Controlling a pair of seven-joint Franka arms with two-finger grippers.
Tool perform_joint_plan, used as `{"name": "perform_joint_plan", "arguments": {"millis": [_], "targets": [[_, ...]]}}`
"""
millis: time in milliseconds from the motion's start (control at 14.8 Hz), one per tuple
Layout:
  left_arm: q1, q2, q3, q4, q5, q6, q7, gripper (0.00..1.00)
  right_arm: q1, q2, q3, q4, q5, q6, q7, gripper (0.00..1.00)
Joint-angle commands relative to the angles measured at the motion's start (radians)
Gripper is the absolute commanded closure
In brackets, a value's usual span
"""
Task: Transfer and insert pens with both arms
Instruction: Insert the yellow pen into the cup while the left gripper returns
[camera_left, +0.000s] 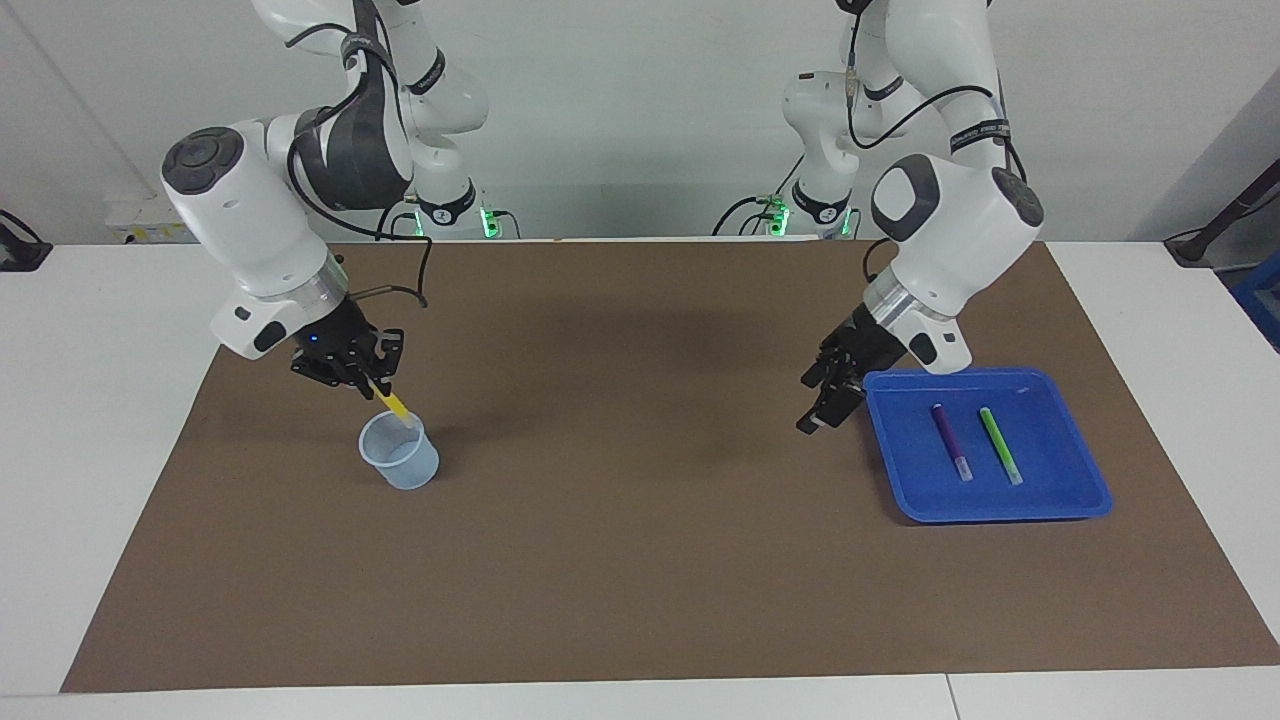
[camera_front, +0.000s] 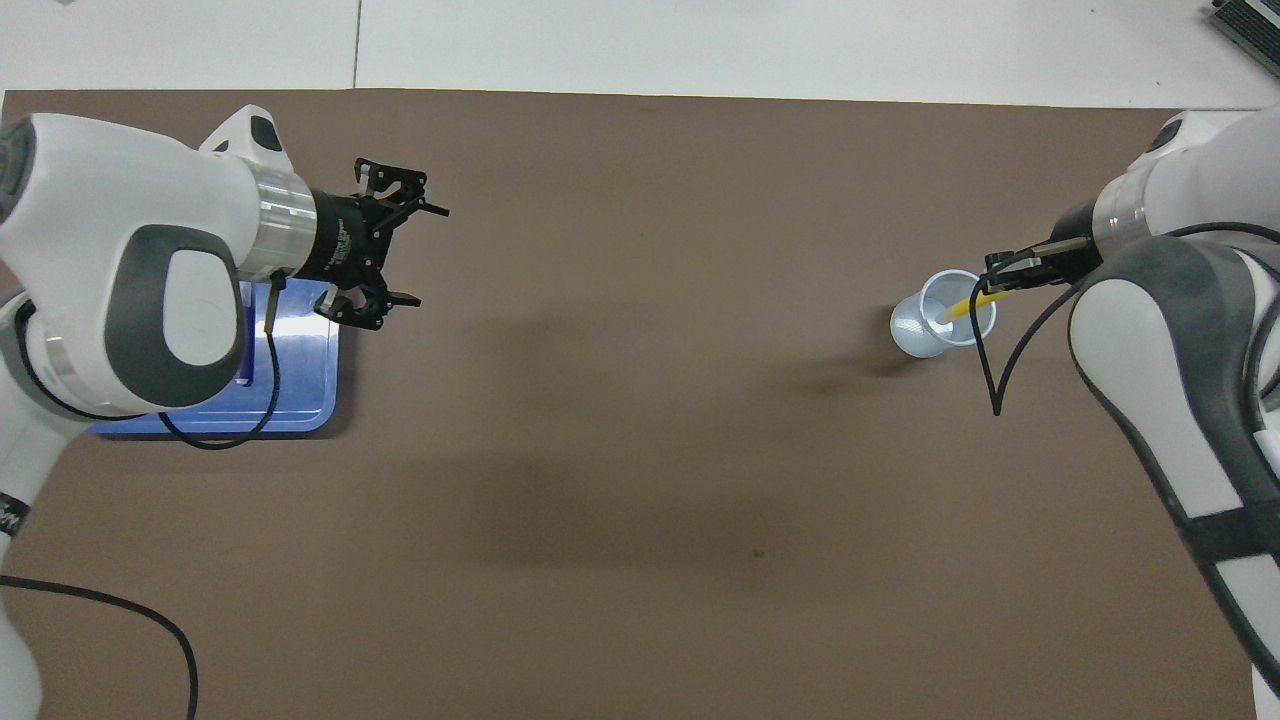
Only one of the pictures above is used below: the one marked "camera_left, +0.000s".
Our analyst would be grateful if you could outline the yellow pen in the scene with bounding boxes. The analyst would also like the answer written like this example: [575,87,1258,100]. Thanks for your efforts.
[372,378,416,429]

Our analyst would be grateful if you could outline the purple pen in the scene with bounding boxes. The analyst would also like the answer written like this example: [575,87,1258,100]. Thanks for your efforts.
[931,403,974,482]

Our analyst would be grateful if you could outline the green pen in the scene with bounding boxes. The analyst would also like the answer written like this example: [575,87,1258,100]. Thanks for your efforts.
[979,406,1024,486]

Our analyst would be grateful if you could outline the clear plastic cup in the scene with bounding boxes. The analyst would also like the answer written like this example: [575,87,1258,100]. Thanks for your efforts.
[358,409,440,491]

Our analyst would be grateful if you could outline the brown table mat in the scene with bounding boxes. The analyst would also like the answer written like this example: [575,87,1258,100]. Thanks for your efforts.
[60,238,1280,694]

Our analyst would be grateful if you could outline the blue plastic tray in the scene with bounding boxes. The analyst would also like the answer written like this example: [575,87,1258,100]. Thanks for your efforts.
[863,367,1114,524]

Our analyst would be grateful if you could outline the white power strip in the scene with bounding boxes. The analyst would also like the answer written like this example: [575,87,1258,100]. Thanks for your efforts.
[105,197,196,246]

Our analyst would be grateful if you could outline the black stand pole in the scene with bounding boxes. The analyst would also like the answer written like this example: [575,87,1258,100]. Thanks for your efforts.
[1165,160,1280,269]

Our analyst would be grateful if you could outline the blue crate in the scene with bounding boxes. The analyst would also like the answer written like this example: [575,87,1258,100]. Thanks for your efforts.
[1230,262,1280,351]

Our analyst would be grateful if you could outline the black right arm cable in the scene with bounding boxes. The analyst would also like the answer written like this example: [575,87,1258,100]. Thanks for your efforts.
[285,20,433,311]

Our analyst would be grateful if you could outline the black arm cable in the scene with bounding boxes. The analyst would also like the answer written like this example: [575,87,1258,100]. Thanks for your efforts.
[845,30,1031,281]
[285,20,433,311]

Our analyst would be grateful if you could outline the black base cables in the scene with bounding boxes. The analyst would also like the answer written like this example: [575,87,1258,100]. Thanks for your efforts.
[375,195,521,241]
[712,148,806,237]

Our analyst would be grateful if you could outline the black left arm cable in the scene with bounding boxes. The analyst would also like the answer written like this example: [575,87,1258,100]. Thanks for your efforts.
[845,30,1031,281]

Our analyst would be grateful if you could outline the black clamp mount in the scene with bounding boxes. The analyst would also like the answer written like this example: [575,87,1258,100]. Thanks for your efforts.
[0,210,53,273]

